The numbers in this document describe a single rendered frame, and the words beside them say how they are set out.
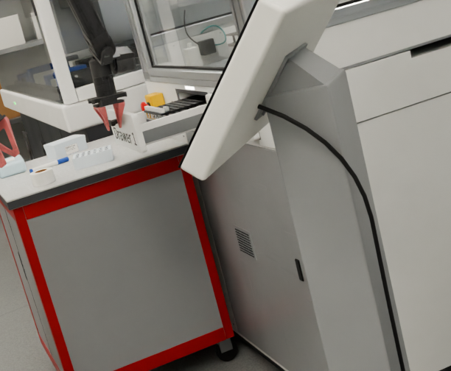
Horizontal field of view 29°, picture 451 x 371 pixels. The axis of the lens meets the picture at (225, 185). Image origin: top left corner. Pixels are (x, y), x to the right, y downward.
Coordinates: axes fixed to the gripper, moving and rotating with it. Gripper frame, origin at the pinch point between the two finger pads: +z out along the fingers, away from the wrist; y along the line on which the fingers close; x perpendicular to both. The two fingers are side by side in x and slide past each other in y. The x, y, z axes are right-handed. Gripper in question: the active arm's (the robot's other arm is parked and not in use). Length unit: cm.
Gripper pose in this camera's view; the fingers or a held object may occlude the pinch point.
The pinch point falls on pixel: (113, 126)
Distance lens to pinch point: 254.5
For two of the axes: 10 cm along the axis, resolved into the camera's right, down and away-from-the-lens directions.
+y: 9.1, -2.6, 3.3
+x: -3.7, -1.2, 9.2
